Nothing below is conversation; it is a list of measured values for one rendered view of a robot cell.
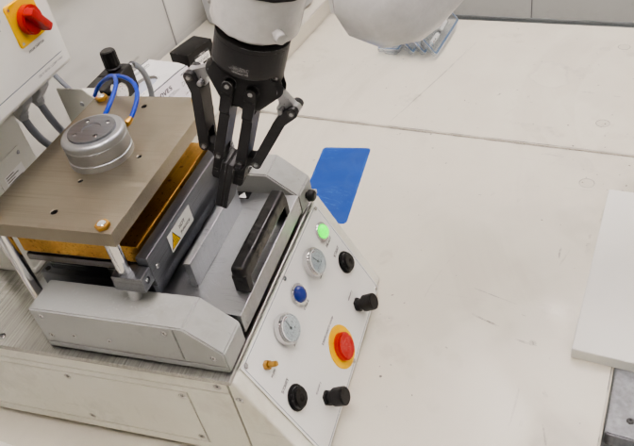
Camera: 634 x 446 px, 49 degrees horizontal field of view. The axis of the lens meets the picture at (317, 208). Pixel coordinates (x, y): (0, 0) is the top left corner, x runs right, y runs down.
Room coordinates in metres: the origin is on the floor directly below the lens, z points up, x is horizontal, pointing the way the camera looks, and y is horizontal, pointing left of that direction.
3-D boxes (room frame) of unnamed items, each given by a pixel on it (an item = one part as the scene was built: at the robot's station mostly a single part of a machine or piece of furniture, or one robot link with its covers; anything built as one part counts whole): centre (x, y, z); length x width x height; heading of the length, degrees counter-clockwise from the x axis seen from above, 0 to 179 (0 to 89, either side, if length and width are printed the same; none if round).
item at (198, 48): (1.54, 0.21, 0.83); 0.09 x 0.06 x 0.07; 139
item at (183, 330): (0.58, 0.24, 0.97); 0.25 x 0.05 x 0.07; 66
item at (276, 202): (0.66, 0.08, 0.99); 0.15 x 0.02 x 0.04; 156
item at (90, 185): (0.76, 0.27, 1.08); 0.31 x 0.24 x 0.13; 156
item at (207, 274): (0.71, 0.20, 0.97); 0.30 x 0.22 x 0.08; 66
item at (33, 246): (0.74, 0.24, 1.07); 0.22 x 0.17 x 0.10; 156
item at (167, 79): (1.38, 0.33, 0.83); 0.23 x 0.12 x 0.07; 145
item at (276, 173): (0.83, 0.12, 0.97); 0.26 x 0.05 x 0.07; 66
